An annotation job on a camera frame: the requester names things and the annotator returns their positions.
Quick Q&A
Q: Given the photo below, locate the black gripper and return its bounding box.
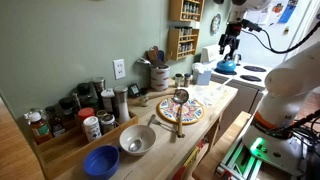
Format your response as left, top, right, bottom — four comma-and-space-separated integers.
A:
218, 21, 242, 56

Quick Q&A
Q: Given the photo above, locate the green lid spice bottle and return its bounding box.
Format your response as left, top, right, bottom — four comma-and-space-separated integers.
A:
88, 96, 101, 113

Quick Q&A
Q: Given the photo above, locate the spice jar blue lid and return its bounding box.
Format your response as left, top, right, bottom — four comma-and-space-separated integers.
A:
183, 72, 192, 88

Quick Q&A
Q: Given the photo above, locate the wooden spice rack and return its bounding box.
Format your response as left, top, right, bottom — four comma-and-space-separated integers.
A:
168, 0, 205, 23
166, 27, 200, 62

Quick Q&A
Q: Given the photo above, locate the spice jar black lid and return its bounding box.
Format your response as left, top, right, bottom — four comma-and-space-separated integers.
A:
174, 73, 184, 88

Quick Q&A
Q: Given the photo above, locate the small black-capped spice jar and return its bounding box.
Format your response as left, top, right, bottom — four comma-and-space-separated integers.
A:
139, 87, 150, 108

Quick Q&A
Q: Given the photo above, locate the white plastic spice bottle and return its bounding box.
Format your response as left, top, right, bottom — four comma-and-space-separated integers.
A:
82, 115, 103, 143

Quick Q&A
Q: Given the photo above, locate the dark sauce bottle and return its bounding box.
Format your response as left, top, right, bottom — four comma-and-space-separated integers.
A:
44, 105, 67, 138

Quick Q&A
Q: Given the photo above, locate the orange sauce bottle white cap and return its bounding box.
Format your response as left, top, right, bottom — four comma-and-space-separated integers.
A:
28, 111, 54, 145

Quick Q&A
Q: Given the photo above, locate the blue kettle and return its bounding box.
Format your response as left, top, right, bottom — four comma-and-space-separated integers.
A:
215, 51, 238, 75

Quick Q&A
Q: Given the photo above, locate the white refrigerator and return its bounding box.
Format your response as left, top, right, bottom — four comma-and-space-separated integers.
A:
238, 0, 320, 69

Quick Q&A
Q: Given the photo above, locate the black stove burner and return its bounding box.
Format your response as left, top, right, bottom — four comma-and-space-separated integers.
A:
239, 74, 263, 83
243, 65, 268, 73

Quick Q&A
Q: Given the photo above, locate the white plastic spatula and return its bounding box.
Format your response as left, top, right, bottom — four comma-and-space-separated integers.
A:
215, 77, 232, 93

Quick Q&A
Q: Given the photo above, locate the grey-blue tissue box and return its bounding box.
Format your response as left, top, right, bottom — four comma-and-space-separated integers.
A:
192, 62, 213, 86

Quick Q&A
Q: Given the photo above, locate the white stove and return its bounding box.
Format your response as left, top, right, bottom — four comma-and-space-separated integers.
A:
199, 44, 279, 128

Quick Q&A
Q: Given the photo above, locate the crumpled white cloth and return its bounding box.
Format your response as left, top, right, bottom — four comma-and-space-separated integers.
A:
191, 84, 228, 108

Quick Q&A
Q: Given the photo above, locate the blue paper sheet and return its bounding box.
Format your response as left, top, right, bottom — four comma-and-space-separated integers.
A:
278, 0, 299, 24

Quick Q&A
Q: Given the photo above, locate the colourful patterned plate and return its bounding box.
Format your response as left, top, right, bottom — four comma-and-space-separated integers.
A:
157, 97, 205, 126

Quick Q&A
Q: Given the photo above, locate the wooden spoon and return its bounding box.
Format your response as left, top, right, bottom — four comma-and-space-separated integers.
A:
147, 45, 160, 66

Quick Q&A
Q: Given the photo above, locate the white red-striped utensil crock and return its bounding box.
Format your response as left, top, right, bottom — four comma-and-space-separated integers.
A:
149, 64, 171, 92

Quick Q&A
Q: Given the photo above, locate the wooden rolling pin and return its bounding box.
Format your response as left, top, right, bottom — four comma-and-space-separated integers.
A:
148, 87, 178, 100

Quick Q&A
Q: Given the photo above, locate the metal serving spoon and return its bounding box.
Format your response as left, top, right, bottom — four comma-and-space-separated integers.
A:
136, 57, 153, 66

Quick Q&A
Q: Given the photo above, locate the metal fork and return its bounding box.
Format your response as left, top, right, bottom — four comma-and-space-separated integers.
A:
151, 118, 178, 133

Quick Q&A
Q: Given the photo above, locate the black kitchen timer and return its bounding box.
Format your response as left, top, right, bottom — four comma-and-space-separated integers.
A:
128, 83, 141, 99

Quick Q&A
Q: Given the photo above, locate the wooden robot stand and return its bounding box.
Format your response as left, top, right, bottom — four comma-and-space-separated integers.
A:
192, 111, 253, 180

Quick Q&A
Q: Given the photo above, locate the glass shaker metal cap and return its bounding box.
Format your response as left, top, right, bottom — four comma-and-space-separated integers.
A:
113, 85, 131, 124

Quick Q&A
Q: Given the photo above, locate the white ceramic bowl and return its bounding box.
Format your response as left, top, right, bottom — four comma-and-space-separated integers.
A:
119, 124, 157, 157

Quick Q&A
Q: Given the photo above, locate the salt canister white lid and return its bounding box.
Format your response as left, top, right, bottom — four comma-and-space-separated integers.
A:
100, 88, 117, 114

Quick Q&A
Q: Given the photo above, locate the tall silver lid jar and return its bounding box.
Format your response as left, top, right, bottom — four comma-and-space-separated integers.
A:
91, 76, 107, 101

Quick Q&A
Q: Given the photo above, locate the metal lid glass jar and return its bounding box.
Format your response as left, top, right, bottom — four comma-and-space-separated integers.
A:
99, 113, 118, 135

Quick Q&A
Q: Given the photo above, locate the gold lid glass jar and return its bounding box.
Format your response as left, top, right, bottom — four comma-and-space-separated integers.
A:
95, 109, 108, 120

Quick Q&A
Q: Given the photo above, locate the tall black lid jar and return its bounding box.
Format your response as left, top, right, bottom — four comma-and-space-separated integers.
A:
76, 82, 93, 108

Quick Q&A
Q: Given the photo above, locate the red lid jar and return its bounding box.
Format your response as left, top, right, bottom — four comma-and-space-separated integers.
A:
77, 107, 96, 126

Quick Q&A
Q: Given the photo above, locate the blue plastic bowl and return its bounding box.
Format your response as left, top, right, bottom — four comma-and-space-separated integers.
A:
83, 145, 121, 180

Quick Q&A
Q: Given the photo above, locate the squat black lid jar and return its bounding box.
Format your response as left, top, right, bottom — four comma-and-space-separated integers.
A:
58, 96, 77, 129

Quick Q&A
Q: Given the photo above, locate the decorative wall plate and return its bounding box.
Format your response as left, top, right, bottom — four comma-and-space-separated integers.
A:
210, 13, 222, 36

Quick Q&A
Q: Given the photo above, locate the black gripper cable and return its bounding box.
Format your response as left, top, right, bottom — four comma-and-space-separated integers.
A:
241, 19, 320, 55

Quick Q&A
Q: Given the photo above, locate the metal ladle wooden handle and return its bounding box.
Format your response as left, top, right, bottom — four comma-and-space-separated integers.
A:
172, 88, 190, 139

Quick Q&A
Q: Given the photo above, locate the white wall outlet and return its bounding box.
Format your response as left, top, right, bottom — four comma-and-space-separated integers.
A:
112, 58, 126, 81

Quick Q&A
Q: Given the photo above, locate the aluminium base frame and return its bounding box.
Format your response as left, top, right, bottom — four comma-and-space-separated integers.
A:
214, 133, 268, 180

